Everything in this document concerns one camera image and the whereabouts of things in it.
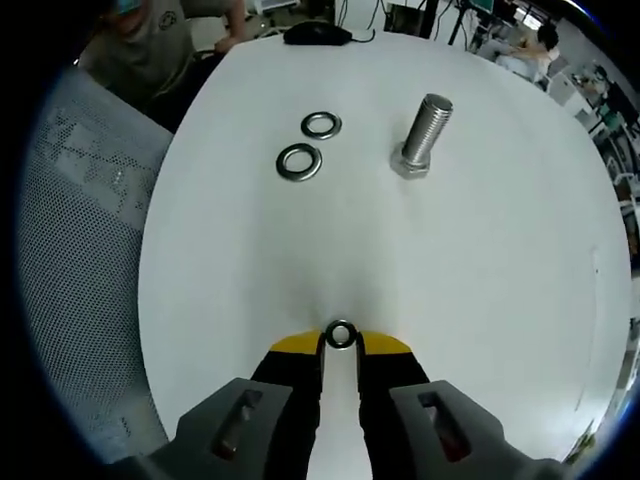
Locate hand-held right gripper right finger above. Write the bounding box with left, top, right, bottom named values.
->
left=352, top=328, right=564, bottom=480

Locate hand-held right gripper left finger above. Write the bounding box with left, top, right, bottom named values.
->
left=133, top=328, right=327, bottom=480

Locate small steel washer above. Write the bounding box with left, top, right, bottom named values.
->
left=324, top=319, right=358, bottom=352

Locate black rubber ring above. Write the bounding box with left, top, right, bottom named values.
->
left=275, top=142, right=323, bottom=183
left=300, top=110, right=344, bottom=142

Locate large threaded stud bolt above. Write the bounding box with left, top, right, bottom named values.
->
left=389, top=92, right=455, bottom=180

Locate grey mesh chair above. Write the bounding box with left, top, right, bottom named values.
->
left=18, top=64, right=177, bottom=464

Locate black pouch with cable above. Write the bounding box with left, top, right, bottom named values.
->
left=282, top=21, right=377, bottom=48

